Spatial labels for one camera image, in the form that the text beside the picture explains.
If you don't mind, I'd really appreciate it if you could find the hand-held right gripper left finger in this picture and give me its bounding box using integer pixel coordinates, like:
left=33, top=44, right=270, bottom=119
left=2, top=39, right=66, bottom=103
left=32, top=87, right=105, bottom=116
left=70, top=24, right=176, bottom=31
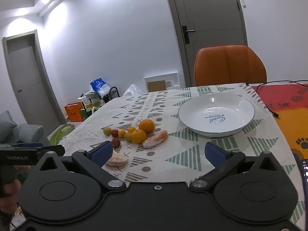
left=34, top=141, right=127, bottom=190

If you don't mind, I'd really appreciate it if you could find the green bag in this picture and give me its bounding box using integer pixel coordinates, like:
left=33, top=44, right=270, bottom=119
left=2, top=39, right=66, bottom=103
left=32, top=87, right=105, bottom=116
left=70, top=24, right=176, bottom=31
left=80, top=102, right=102, bottom=121

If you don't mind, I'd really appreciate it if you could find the blue plastic bag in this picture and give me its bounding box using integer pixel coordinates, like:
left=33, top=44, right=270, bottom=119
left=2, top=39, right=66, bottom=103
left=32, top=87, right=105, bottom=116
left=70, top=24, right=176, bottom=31
left=90, top=78, right=111, bottom=96

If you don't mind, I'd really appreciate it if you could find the white plastic bag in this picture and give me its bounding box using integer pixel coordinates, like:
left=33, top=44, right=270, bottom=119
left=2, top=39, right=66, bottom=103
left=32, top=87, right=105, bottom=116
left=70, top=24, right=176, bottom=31
left=123, top=84, right=145, bottom=97

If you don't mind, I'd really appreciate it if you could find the white foam packaging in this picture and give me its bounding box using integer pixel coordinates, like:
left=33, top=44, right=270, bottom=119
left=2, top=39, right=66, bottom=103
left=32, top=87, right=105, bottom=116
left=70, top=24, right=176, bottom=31
left=144, top=72, right=180, bottom=93

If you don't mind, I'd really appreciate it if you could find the large orange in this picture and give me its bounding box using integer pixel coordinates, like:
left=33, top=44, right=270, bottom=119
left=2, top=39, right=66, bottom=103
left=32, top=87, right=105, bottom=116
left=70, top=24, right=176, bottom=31
left=139, top=119, right=156, bottom=134

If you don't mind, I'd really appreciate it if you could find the patterned tablecloth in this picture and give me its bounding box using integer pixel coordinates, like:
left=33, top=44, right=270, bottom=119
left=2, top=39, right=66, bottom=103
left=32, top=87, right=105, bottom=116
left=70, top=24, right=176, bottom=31
left=58, top=83, right=308, bottom=225

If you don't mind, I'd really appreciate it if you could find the black door lock handle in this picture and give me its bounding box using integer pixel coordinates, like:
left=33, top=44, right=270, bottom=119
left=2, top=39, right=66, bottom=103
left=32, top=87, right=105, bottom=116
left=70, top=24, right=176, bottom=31
left=182, top=25, right=196, bottom=44

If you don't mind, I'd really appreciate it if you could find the black cable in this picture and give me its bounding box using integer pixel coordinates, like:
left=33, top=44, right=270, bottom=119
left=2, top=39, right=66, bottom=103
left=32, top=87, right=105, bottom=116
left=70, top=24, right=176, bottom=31
left=245, top=80, right=308, bottom=120

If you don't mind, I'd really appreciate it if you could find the small orange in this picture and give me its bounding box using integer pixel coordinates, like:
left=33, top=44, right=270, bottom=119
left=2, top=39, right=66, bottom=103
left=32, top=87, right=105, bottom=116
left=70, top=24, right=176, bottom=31
left=131, top=129, right=147, bottom=145

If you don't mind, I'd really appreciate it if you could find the grey door with black lock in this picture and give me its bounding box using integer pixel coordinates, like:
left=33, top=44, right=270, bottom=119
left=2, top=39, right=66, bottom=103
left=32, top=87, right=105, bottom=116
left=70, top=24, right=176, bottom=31
left=162, top=0, right=248, bottom=87

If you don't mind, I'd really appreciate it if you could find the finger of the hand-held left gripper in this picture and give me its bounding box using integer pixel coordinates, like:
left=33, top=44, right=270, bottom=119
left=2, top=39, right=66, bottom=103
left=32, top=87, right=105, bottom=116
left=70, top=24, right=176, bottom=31
left=36, top=145, right=66, bottom=158
left=0, top=142, right=44, bottom=150

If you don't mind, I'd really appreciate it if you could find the orange chair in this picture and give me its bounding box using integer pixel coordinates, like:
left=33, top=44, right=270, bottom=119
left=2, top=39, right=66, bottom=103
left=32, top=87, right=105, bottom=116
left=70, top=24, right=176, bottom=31
left=194, top=45, right=267, bottom=87

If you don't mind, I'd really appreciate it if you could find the grey sofa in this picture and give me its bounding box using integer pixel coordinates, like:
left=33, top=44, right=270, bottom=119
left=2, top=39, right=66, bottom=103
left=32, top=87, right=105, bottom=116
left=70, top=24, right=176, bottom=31
left=0, top=111, right=50, bottom=148

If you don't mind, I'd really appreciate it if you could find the white plate with blue rim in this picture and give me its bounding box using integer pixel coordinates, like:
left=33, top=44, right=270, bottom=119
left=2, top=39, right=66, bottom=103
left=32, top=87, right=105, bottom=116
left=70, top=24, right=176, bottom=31
left=177, top=93, right=255, bottom=137

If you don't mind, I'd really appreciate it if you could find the black metal rack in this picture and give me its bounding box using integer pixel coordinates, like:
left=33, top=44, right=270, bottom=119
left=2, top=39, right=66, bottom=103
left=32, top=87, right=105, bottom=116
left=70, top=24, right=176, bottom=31
left=80, top=87, right=121, bottom=104

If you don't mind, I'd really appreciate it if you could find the person's left hand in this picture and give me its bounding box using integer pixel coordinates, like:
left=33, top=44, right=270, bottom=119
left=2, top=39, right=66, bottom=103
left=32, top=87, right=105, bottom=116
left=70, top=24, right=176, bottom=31
left=0, top=165, right=32, bottom=216

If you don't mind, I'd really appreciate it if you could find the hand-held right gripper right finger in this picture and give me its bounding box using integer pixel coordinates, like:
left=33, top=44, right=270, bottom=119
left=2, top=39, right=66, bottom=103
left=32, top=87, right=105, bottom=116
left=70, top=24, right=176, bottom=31
left=190, top=141, right=287, bottom=189

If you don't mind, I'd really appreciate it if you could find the orange box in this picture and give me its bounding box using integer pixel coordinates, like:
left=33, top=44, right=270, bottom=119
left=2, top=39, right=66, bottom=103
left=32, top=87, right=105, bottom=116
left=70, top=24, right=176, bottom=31
left=64, top=103, right=85, bottom=122

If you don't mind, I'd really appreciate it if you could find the peeled orange segment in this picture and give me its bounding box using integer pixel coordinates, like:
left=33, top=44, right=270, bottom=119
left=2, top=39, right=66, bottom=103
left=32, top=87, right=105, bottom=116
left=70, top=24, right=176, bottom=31
left=105, top=150, right=129, bottom=168
left=142, top=130, right=168, bottom=149

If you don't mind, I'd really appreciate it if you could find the green rug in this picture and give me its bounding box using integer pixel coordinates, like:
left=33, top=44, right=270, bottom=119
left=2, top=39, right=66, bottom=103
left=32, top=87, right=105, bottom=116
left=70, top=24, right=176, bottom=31
left=49, top=123, right=75, bottom=146

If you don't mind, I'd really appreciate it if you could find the plain grey door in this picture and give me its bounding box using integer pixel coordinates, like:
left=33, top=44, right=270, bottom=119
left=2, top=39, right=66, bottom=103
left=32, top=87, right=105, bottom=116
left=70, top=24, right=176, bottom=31
left=2, top=30, right=66, bottom=135

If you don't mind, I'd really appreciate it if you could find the red and orange mat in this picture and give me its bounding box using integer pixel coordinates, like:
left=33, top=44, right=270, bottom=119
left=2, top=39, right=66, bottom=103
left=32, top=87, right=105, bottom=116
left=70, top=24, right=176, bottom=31
left=250, top=83, right=308, bottom=174

